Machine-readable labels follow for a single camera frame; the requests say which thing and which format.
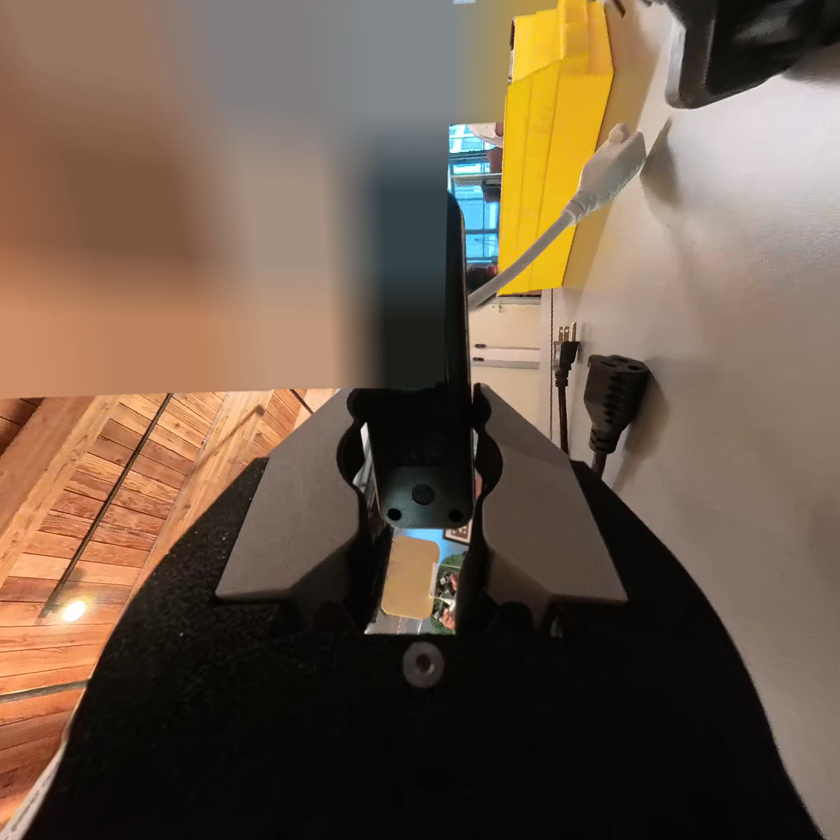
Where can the white double door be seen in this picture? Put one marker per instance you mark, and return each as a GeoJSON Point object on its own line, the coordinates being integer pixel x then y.
{"type": "Point", "coordinates": [508, 328]}

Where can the large glass window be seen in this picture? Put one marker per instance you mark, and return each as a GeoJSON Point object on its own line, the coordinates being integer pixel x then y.
{"type": "Point", "coordinates": [476, 210]}

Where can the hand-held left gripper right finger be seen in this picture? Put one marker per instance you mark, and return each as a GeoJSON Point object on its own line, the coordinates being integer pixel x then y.
{"type": "Point", "coordinates": [544, 518]}

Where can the yellow plastic bin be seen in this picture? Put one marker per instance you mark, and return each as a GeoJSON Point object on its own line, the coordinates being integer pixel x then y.
{"type": "Point", "coordinates": [551, 98]}

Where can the black power strip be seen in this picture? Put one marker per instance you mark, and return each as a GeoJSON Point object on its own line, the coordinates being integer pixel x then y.
{"type": "Point", "coordinates": [420, 453]}

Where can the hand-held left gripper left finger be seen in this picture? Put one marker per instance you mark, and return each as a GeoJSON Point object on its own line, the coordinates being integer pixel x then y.
{"type": "Point", "coordinates": [289, 518]}

